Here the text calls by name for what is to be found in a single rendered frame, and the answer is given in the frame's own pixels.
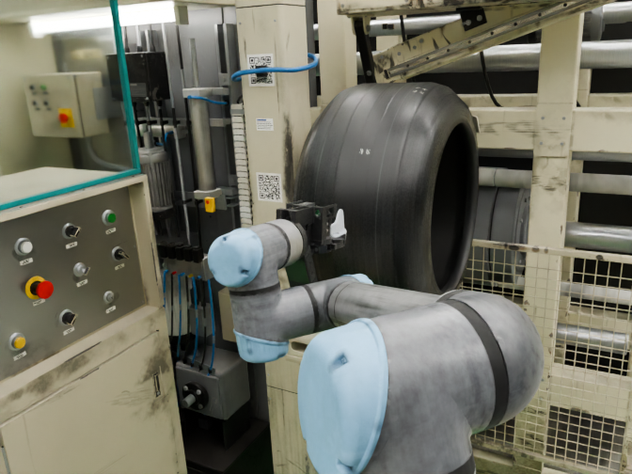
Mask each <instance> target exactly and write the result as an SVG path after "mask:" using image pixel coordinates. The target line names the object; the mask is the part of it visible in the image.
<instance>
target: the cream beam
mask: <svg viewBox="0 0 632 474"><path fill-rule="evenodd" d="M561 1H574V0H336V2H337V14H338V15H356V14H374V17H384V16H396V15H408V14H420V13H433V12H445V11H457V10H456V8H465V7H477V6H481V7H482V8H489V7H501V6H513V5H526V4H538V3H550V2H561Z"/></svg>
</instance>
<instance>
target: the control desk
mask: <svg viewBox="0 0 632 474"><path fill-rule="evenodd" d="M164 304H165V301H164V295H163V288H162V280H161V274H160V267H159V260H158V253H157V246H156V239H155V232H154V226H153V218H152V211H151V205H150V191H149V185H148V177H147V175H146V174H140V173H137V174H134V175H131V176H127V177H124V178H120V179H116V180H112V181H110V182H103V183H100V184H96V185H92V186H89V187H86V188H82V189H78V190H75V191H71V192H68V193H65V194H61V195H57V196H53V197H48V198H44V199H41V200H37V201H33V202H30V203H26V204H23V205H19V206H16V207H12V208H8V209H5V210H2V211H0V474H187V468H186V462H185V455H184V447H183V441H182V427H181V421H180V414H179V407H178V400H177V393H176V386H175V379H174V372H173V365H172V358H171V352H170V344H169V337H168V331H167V323H166V311H165V308H164V307H163V305H164Z"/></svg>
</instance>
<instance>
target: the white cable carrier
mask: <svg viewBox="0 0 632 474"><path fill-rule="evenodd" d="M231 109H244V106H243V103H241V104H232V105H231ZM232 115H233V116H238V117H233V118H232V121H233V122H235V123H233V124H232V126H233V128H239V129H235V130H233V133H234V134H239V135H235V136H234V140H236V142H235V143H234V146H235V147H240V148H235V152H238V153H237V154H236V155H235V156H236V159H238V160H237V161H236V165H241V166H237V171H239V172H237V176H238V177H240V178H238V182H243V183H239V184H238V188H241V189H240V190H239V194H240V196H239V199H240V200H241V201H240V206H242V207H241V208H240V211H241V212H242V213H241V217H242V219H241V221H242V223H243V224H242V228H249V227H252V226H254V225H253V213H252V199H251V190H250V179H249V167H248V156H247V144H246V132H245V114H232ZM240 159H242V160H240Z"/></svg>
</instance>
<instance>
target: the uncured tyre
mask: <svg viewBox="0 0 632 474"><path fill-rule="evenodd" d="M378 84H386V85H378ZM415 87H425V88H429V90H428V91H427V92H426V93H425V94H424V95H420V94H418V93H410V92H411V91H412V90H413V89H414V88H415ZM359 146H373V147H372V151H371V157H357V152H358V148H359ZM478 195H479V151H478V140H477V134H476V129H475V124H474V120H473V117H472V115H471V112H470V110H469V108H468V106H467V105H466V104H465V103H464V102H463V101H462V100H461V99H460V98H459V97H458V96H457V95H456V93H455V92H454V91H453V90H452V89H451V88H449V87H446V86H443V85H439V84H437V83H433V82H420V83H371V84H360V85H357V86H354V87H349V88H346V89H344V90H343V91H342V92H340V93H339V94H338V95H337V96H336V97H335V98H334V99H333V100H332V101H331V102H330V103H329V104H328V106H327V107H326V108H325V109H324V111H323V112H322V113H321V114H320V115H319V117H317V119H316V120H315V122H314V123H313V125H312V127H311V129H310V131H309V133H308V136H307V139H306V141H305V144H304V147H303V149H302V152H301V155H300V159H299V163H298V167H297V171H296V177H295V183H294V190H293V202H295V201H298V200H303V203H304V202H315V206H316V205H317V206H320V207H325V206H329V205H332V204H337V214H338V210H339V209H342V210H343V219H344V228H345V229H346V240H345V246H344V247H342V248H338V249H336V250H331V252H328V253H324V254H314V253H313V254H312V258H313V263H314V267H315V271H316V276H317V279H318V282H319V281H324V280H328V279H332V278H337V277H341V276H344V275H357V274H362V275H365V276H367V277H368V278H369V280H371V281H372V283H373V284H375V285H381V286H387V287H392V288H398V289H404V290H409V291H415V292H425V293H430V294H436V295H442V294H444V293H446V292H450V291H454V290H460V287H461V285H462V282H463V279H464V276H465V273H466V268H467V264H468V260H469V256H470V251H471V247H472V242H473V236H474V230H475V224H476V216H477V207H478Z"/></svg>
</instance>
